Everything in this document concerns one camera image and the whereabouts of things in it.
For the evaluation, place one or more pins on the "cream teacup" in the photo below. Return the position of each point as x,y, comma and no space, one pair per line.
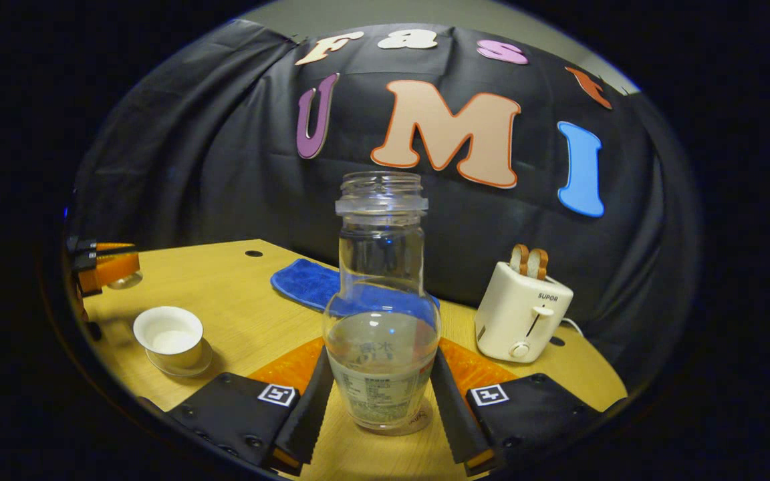
171,334

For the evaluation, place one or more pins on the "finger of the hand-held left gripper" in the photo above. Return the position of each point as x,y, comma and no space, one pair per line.
107,270
101,247

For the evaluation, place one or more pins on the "cream saucer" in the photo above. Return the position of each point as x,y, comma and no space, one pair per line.
206,361

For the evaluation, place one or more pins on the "white toaster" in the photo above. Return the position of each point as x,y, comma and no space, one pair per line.
512,321

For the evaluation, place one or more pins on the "bread slice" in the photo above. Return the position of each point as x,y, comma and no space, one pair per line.
539,264
520,259

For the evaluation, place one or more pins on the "clear glass water bottle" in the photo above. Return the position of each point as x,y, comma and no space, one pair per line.
381,267

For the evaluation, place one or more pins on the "round cork coaster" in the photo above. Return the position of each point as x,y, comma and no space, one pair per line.
424,421

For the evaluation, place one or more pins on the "black backdrop cloth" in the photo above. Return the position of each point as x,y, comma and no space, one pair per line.
224,174

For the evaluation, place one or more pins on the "blue towel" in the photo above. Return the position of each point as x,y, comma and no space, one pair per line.
301,280

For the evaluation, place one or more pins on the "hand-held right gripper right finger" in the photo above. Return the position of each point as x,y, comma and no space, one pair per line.
455,414

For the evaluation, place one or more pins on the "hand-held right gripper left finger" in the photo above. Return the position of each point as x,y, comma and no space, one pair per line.
308,414

